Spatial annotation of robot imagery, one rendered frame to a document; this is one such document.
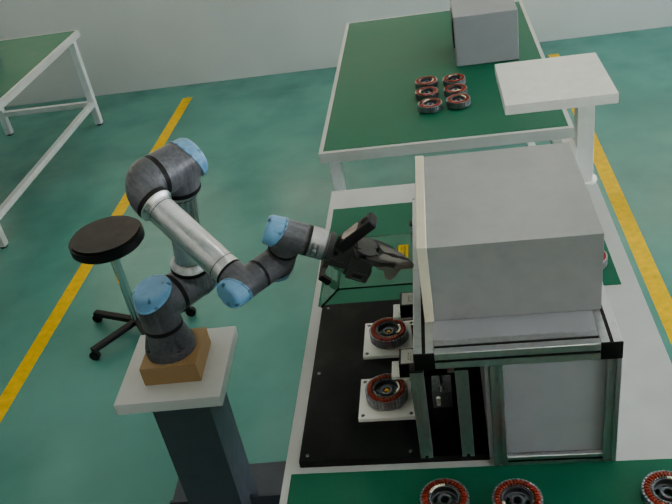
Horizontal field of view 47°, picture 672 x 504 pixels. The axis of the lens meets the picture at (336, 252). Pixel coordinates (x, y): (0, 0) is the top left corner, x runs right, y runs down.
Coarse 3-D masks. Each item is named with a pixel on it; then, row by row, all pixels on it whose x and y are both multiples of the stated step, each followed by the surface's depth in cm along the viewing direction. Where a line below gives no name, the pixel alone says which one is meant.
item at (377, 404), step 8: (376, 376) 208; (384, 376) 207; (368, 384) 206; (376, 384) 206; (384, 384) 208; (392, 384) 207; (400, 384) 204; (368, 392) 203; (376, 392) 206; (384, 392) 204; (392, 392) 204; (400, 392) 201; (368, 400) 203; (376, 400) 201; (384, 400) 200; (392, 400) 200; (400, 400) 201; (376, 408) 202; (384, 408) 201; (392, 408) 201
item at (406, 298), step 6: (402, 294) 219; (408, 294) 219; (402, 300) 217; (408, 300) 217; (396, 306) 222; (402, 306) 215; (408, 306) 215; (396, 312) 219; (402, 312) 216; (408, 312) 216; (396, 318) 218; (402, 318) 218; (408, 318) 217
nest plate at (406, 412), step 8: (408, 384) 209; (360, 392) 209; (408, 392) 206; (360, 400) 206; (408, 400) 204; (360, 408) 204; (368, 408) 203; (400, 408) 202; (408, 408) 201; (360, 416) 202; (368, 416) 201; (376, 416) 201; (384, 416) 200; (392, 416) 200; (400, 416) 199; (408, 416) 199
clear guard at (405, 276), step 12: (384, 240) 217; (396, 240) 216; (408, 240) 216; (336, 276) 208; (372, 276) 204; (384, 276) 203; (396, 276) 202; (408, 276) 201; (324, 288) 211; (336, 288) 203; (348, 288) 201; (324, 300) 206
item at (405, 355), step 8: (400, 352) 199; (408, 352) 198; (400, 360) 196; (408, 360) 196; (392, 368) 200; (400, 368) 196; (408, 368) 195; (392, 376) 198; (400, 376) 197; (408, 376) 196; (440, 376) 197; (440, 384) 198
